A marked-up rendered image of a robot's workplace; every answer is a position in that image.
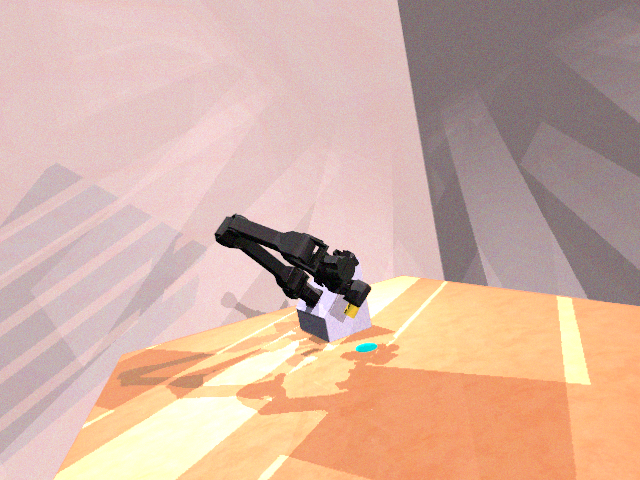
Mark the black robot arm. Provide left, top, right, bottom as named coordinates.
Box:
left=215, top=213, right=359, bottom=308

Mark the cyan circle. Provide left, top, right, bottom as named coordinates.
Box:
left=355, top=343, right=377, bottom=352

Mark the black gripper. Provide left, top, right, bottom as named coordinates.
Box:
left=314, top=278, right=371, bottom=307

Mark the yellow cylinder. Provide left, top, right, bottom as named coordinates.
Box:
left=344, top=303, right=360, bottom=319

